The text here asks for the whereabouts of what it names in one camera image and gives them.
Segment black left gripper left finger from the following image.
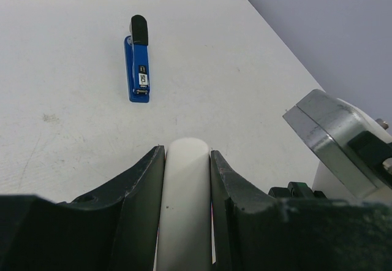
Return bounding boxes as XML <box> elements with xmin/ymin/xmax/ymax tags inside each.
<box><xmin>1</xmin><ymin>146</ymin><xmax>165</xmax><ymax>270</ymax></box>

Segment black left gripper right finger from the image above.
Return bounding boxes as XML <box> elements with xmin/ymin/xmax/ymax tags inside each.
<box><xmin>211</xmin><ymin>150</ymin><xmax>391</xmax><ymax>270</ymax></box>

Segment white stapler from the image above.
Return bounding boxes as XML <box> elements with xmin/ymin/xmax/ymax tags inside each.
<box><xmin>156</xmin><ymin>138</ymin><xmax>212</xmax><ymax>270</ymax></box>

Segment blue and black stapler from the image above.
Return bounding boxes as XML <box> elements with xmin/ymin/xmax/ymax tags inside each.
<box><xmin>124</xmin><ymin>15</ymin><xmax>151</xmax><ymax>103</ymax></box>

